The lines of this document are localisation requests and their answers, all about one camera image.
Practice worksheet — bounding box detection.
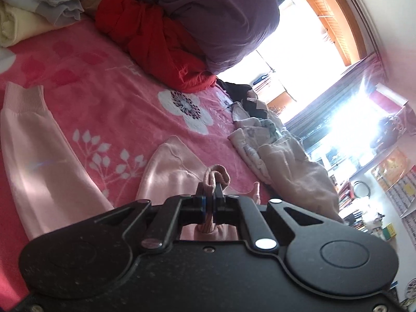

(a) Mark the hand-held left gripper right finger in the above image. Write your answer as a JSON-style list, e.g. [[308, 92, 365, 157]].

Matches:
[[213, 185, 326, 252]]

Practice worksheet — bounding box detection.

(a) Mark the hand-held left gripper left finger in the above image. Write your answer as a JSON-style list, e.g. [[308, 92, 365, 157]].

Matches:
[[94, 184, 213, 251]]

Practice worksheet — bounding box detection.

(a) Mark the pink sweater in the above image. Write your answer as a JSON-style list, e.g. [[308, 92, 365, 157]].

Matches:
[[0, 83, 264, 243]]

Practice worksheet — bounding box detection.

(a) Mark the white floral printed garment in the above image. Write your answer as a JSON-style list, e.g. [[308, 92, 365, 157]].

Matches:
[[227, 102, 293, 183]]

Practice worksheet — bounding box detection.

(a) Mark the beige fleece garment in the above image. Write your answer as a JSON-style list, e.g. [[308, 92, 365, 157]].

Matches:
[[258, 136, 345, 223]]

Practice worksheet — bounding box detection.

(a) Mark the black garment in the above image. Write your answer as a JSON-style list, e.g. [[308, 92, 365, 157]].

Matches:
[[216, 78, 269, 118]]

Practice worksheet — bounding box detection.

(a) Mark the pink floral blanket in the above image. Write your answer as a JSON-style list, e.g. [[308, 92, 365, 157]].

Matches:
[[0, 16, 270, 300]]

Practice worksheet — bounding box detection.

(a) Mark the striped curtain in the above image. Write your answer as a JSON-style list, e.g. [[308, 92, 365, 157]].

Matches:
[[284, 52, 382, 150]]

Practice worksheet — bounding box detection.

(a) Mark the red garment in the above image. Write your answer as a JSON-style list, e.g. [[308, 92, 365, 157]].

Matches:
[[95, 0, 218, 93]]

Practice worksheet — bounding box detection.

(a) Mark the purple quilt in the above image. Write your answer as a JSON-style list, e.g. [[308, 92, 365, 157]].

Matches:
[[97, 0, 281, 75]]

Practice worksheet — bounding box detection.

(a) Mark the black cable hoop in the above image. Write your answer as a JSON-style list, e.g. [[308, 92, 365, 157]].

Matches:
[[353, 181, 371, 199]]

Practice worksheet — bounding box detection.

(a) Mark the orange wall poster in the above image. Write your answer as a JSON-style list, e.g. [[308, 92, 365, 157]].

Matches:
[[370, 148, 413, 191]]

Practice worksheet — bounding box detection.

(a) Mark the calendar wall poster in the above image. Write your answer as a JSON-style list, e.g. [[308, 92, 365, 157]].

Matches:
[[385, 167, 416, 218]]

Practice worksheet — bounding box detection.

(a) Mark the wooden window frame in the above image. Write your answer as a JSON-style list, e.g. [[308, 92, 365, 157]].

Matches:
[[299, 0, 371, 67]]

